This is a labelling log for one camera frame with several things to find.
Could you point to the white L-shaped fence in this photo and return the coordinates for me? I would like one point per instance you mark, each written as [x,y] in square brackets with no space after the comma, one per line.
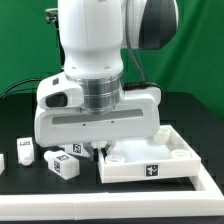
[205,200]

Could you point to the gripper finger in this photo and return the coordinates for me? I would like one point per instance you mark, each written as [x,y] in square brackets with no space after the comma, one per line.
[90,150]
[111,145]

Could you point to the black camera on stand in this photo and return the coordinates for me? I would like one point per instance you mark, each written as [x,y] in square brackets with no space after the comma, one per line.
[51,16]

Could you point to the white block left edge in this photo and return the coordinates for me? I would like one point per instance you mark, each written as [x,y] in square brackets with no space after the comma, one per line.
[2,165]

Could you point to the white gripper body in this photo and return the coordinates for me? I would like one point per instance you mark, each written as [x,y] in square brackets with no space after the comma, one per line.
[83,111]

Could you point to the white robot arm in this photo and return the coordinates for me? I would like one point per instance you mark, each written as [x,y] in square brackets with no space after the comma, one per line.
[92,33]

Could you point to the white square tabletop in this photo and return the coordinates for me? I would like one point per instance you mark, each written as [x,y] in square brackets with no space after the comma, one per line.
[166,155]

